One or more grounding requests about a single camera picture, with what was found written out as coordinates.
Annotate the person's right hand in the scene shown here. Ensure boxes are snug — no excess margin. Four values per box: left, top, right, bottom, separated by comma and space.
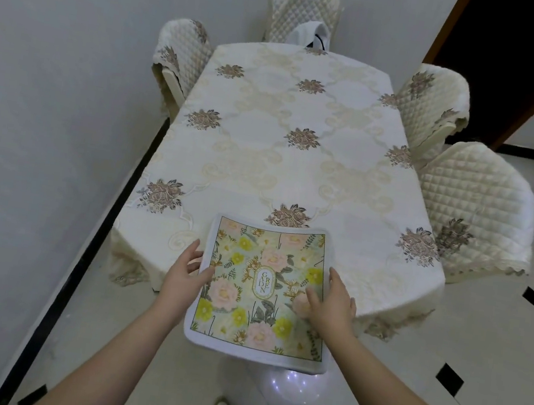
298, 263, 363, 344

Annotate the person's left hand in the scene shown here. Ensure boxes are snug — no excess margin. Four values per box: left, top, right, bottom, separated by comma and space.
154, 234, 219, 324

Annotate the floral printed table mat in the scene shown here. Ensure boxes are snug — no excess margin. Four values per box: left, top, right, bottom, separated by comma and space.
179, 210, 347, 377

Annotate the person's left forearm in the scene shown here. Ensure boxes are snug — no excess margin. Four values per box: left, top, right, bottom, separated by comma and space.
32, 284, 184, 405

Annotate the cream floral embroidered tablecloth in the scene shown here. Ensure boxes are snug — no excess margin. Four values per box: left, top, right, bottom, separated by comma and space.
101, 23, 475, 350

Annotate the chair with cream quilted cover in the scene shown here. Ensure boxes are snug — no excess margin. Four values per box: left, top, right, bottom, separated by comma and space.
402, 134, 534, 296
386, 59, 477, 174
261, 0, 346, 53
144, 14, 219, 126

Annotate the white bag with black strap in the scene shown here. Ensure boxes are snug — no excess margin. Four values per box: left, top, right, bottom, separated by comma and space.
289, 17, 334, 52

